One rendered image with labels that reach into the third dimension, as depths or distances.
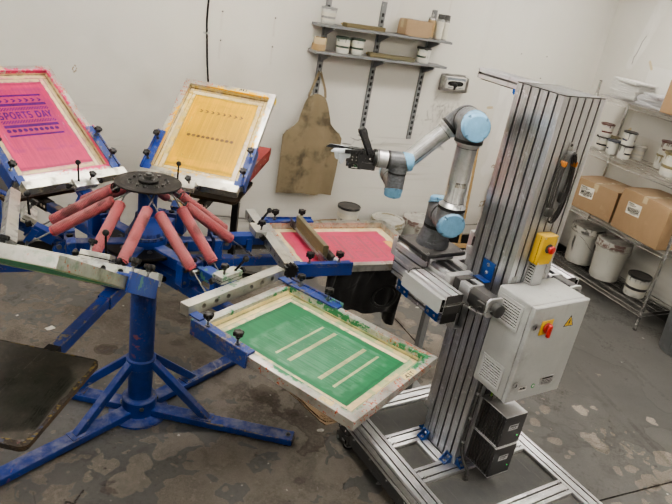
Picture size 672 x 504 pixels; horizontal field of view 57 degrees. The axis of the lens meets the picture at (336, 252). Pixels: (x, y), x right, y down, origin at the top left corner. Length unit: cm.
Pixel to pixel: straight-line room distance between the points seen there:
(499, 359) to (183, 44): 328
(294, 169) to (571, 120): 312
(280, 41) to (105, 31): 127
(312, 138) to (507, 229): 289
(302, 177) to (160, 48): 154
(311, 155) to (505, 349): 307
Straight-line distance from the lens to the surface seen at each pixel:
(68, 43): 485
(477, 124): 255
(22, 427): 212
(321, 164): 539
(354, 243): 350
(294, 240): 341
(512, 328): 270
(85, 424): 341
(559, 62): 656
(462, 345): 301
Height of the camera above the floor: 230
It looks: 24 degrees down
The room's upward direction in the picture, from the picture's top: 10 degrees clockwise
